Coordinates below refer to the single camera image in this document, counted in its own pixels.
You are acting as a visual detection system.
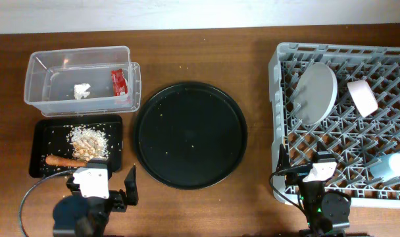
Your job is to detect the grey plate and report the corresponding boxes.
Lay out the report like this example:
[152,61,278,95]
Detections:
[293,63,338,125]

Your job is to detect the white tissue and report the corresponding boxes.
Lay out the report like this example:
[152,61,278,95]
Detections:
[74,83,91,100]

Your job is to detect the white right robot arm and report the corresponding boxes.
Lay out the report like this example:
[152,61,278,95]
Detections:
[284,162,351,236]

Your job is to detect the grey dishwasher rack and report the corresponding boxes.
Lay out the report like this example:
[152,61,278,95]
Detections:
[268,43,400,209]

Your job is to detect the black rectangular tray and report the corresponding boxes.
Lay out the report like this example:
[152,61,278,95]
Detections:
[29,115,123,178]

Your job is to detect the pink bowl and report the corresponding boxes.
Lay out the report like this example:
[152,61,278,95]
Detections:
[347,80,378,117]

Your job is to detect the round black serving tray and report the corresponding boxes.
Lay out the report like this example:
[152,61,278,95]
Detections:
[133,82,248,190]

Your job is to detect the orange carrot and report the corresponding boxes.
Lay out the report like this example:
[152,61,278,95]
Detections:
[45,155,87,167]

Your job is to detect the red snack wrapper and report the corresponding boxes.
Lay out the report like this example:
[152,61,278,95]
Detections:
[111,69,128,96]

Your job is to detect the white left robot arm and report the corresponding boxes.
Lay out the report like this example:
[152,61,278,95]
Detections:
[46,155,139,236]

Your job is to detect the food scraps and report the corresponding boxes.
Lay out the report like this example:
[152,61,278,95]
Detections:
[70,127,108,164]

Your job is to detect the light blue cup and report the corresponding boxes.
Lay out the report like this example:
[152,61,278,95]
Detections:
[369,153,400,182]

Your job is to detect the clear plastic bin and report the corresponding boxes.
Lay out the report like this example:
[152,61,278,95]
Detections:
[24,46,141,117]

